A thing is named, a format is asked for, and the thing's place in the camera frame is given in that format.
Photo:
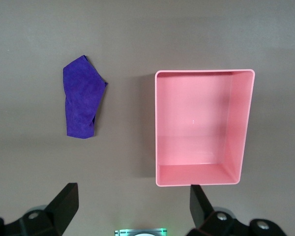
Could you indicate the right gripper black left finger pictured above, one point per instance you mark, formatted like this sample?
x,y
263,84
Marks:
x,y
59,216

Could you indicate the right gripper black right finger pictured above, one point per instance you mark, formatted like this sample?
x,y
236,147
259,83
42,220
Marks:
x,y
201,214

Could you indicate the pink plastic bin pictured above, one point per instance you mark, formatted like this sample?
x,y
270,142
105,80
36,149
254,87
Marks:
x,y
194,123

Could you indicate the purple cloth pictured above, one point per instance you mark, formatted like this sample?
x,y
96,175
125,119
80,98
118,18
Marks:
x,y
82,103

